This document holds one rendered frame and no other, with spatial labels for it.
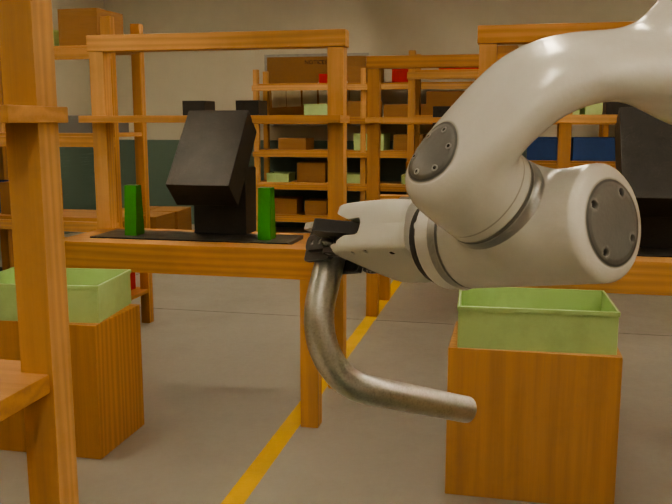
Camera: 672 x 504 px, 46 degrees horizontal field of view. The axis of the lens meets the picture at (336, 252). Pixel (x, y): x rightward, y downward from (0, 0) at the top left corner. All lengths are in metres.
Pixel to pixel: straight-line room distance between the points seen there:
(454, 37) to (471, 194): 10.68
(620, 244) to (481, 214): 0.10
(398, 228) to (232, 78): 11.19
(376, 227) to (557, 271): 0.17
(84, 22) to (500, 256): 5.40
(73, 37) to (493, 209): 5.46
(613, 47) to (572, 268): 0.15
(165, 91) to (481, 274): 11.66
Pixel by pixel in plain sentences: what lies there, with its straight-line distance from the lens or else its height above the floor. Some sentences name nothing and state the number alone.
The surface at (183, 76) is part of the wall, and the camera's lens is 12.10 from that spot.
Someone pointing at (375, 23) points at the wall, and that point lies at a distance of 11.36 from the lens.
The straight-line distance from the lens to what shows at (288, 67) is 11.56.
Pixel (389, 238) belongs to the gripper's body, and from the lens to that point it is 0.67.
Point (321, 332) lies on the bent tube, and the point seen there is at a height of 1.30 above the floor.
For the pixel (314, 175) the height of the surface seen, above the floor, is 0.80.
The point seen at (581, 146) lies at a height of 1.28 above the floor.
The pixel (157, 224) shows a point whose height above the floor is 0.35.
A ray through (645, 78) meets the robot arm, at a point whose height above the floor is 1.53.
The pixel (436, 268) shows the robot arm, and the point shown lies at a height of 1.39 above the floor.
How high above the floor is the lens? 1.50
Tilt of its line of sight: 9 degrees down
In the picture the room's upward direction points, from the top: straight up
